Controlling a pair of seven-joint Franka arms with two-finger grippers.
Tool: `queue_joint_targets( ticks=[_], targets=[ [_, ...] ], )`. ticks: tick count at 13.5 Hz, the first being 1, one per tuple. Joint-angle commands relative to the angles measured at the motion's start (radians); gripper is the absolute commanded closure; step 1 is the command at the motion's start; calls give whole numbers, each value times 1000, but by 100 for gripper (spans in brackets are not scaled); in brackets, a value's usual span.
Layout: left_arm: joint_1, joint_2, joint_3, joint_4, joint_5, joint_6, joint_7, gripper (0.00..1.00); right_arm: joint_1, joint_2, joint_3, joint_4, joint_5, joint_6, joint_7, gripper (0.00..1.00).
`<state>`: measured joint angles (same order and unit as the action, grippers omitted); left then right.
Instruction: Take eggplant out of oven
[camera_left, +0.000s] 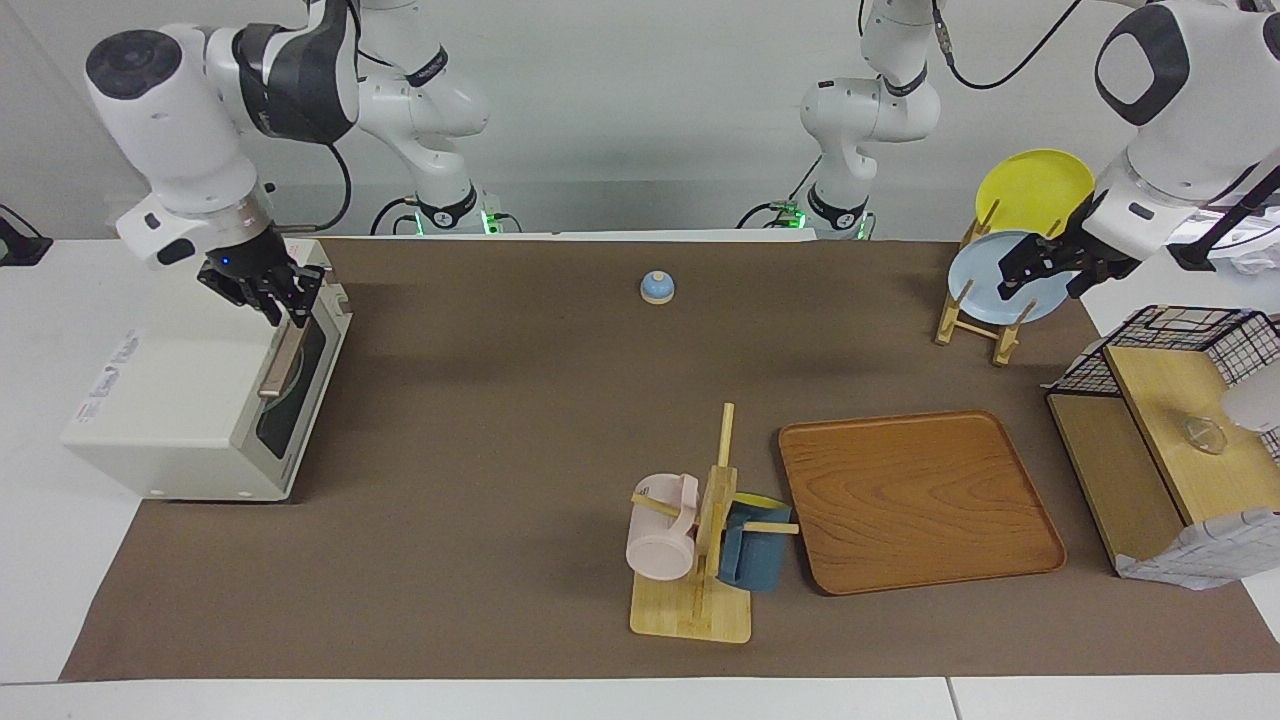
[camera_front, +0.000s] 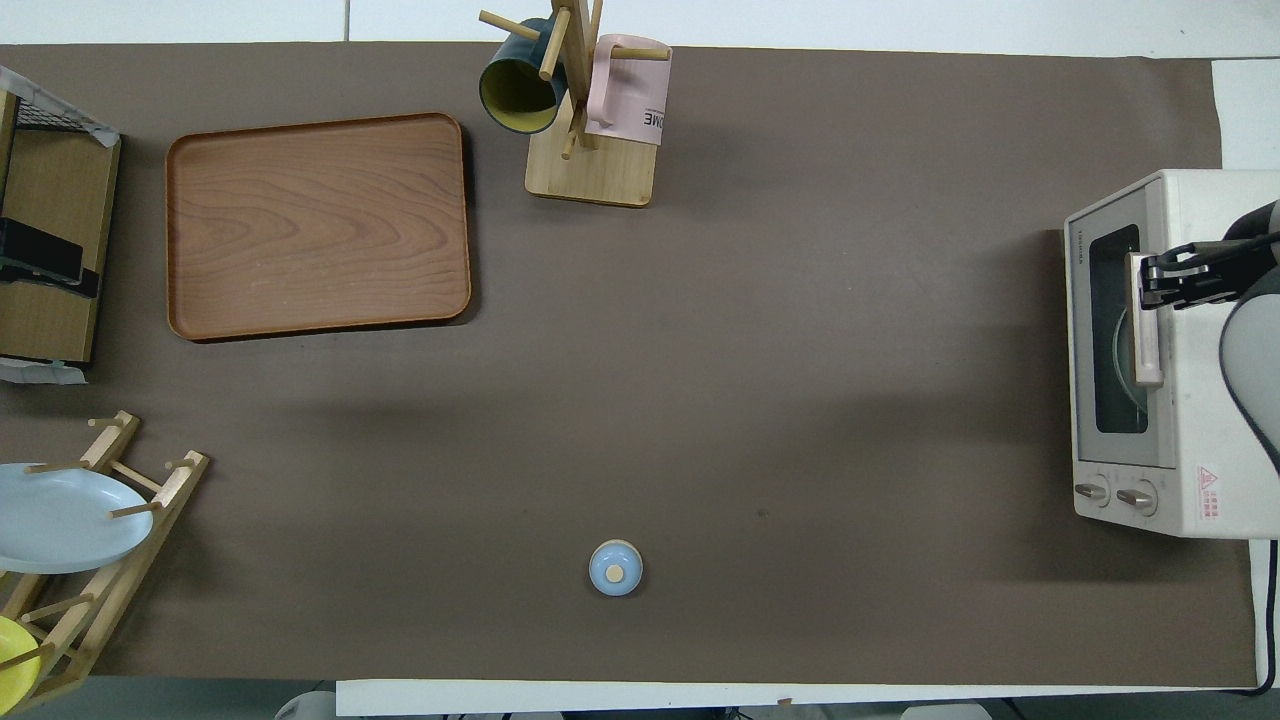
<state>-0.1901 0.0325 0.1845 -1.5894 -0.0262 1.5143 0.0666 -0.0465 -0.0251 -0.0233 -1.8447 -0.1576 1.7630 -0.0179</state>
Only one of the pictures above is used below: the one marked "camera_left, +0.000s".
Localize glass oven door with handle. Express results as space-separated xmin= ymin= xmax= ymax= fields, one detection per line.
xmin=232 ymin=288 xmax=353 ymax=502

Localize white toaster oven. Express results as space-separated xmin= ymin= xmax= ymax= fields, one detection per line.
xmin=60 ymin=238 xmax=353 ymax=503

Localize light blue plate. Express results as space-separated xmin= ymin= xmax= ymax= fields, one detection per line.
xmin=947 ymin=231 xmax=1073 ymax=326

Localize yellow plate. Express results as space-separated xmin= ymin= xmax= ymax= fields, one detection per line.
xmin=975 ymin=149 xmax=1097 ymax=239

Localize wooden plate rack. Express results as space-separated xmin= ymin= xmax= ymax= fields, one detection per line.
xmin=935 ymin=200 xmax=1063 ymax=367

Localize white crumpled bag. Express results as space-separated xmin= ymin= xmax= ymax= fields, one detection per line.
xmin=1210 ymin=205 xmax=1280 ymax=277

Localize white rounded cup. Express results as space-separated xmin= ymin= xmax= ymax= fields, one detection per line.
xmin=1222 ymin=385 xmax=1280 ymax=437

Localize brown table mat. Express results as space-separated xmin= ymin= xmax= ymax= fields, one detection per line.
xmin=60 ymin=238 xmax=1280 ymax=683

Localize brown wooden tray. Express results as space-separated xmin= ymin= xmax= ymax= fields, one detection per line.
xmin=778 ymin=409 xmax=1068 ymax=597

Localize white quilted cloth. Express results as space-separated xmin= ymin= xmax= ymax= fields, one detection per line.
xmin=1115 ymin=507 xmax=1280 ymax=591

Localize blue mug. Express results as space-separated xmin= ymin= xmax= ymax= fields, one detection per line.
xmin=717 ymin=494 xmax=793 ymax=592

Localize pink mug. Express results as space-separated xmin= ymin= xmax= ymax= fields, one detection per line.
xmin=626 ymin=474 xmax=701 ymax=582

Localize wooden mug stand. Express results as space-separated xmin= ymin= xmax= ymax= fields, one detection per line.
xmin=630 ymin=403 xmax=801 ymax=644

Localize black base cable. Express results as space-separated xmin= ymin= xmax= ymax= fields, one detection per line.
xmin=370 ymin=195 xmax=421 ymax=237
xmin=737 ymin=155 xmax=823 ymax=230

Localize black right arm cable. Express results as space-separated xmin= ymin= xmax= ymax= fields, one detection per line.
xmin=278 ymin=140 xmax=354 ymax=236

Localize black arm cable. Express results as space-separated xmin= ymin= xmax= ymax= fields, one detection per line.
xmin=930 ymin=0 xmax=1086 ymax=91
xmin=278 ymin=140 xmax=354 ymax=236

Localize black camera stand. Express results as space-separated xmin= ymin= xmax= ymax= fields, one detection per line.
xmin=1168 ymin=150 xmax=1280 ymax=273

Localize black wire basket shelf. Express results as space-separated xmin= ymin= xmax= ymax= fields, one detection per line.
xmin=1046 ymin=345 xmax=1280 ymax=576

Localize black wire basket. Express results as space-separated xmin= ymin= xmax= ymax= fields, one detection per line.
xmin=1045 ymin=305 xmax=1280 ymax=461

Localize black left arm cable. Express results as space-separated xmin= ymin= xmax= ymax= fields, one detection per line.
xmin=930 ymin=0 xmax=1086 ymax=91

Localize black clamp mount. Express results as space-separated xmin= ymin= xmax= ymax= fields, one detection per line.
xmin=0 ymin=205 xmax=53 ymax=267

